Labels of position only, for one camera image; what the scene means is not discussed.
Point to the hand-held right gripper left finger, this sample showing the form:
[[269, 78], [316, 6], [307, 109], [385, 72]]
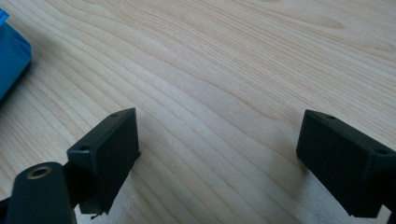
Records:
[[109, 155]]

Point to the blue cloth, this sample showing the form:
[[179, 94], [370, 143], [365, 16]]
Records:
[[11, 59]]

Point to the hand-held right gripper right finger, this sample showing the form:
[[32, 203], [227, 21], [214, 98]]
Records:
[[339, 161]]

